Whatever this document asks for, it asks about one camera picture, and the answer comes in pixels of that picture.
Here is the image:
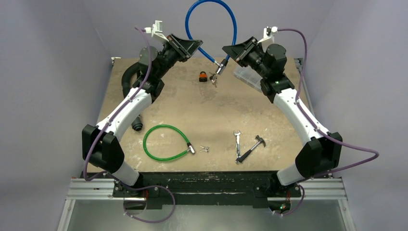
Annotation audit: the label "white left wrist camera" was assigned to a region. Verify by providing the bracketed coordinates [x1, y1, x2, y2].
[144, 20, 169, 44]

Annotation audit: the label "black corrugated hose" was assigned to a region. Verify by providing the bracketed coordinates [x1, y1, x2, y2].
[121, 60, 146, 132]

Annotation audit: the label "silver green lock keys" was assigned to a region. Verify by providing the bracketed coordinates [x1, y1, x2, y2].
[200, 146, 209, 153]

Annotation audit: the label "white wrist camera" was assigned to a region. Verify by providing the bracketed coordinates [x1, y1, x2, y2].
[257, 26, 278, 47]
[144, 20, 169, 44]

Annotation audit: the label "orange black padlock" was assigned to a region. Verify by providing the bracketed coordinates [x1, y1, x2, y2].
[199, 71, 208, 82]

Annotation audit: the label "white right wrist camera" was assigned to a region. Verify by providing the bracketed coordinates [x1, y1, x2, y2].
[257, 26, 278, 47]

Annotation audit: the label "small black handle hammer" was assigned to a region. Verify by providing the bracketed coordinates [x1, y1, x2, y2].
[237, 135, 266, 163]

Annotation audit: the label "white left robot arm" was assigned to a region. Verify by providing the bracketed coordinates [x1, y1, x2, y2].
[82, 34, 203, 197]

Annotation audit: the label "blue cable lock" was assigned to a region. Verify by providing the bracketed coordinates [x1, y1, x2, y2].
[184, 0, 238, 75]

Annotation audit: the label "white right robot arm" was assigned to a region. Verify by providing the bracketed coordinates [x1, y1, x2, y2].
[222, 37, 342, 196]

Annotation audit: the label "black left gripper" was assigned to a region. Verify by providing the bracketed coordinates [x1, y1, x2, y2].
[155, 34, 202, 79]

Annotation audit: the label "green cable lock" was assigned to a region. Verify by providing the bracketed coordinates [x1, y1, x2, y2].
[142, 124, 196, 162]

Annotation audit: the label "aluminium frame rail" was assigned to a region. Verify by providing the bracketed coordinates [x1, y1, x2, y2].
[58, 172, 356, 231]

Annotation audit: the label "silver open-end wrench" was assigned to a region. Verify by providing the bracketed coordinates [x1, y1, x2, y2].
[233, 130, 241, 164]

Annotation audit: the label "silver blue lock keys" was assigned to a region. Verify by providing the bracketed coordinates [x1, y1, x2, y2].
[209, 74, 218, 88]

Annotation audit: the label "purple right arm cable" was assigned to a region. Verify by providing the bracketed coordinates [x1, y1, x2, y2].
[276, 28, 380, 218]

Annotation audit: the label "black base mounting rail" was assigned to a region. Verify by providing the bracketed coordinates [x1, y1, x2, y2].
[79, 171, 306, 209]

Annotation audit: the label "clear plastic screw box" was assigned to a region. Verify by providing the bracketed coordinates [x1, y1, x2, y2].
[233, 66, 262, 93]

